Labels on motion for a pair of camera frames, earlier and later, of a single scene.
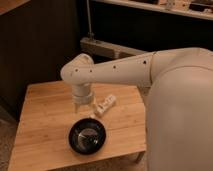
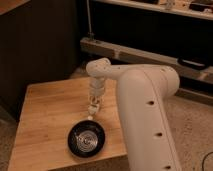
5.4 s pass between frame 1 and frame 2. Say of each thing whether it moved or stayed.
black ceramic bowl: stayed
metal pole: stayed
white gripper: moved
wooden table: stayed
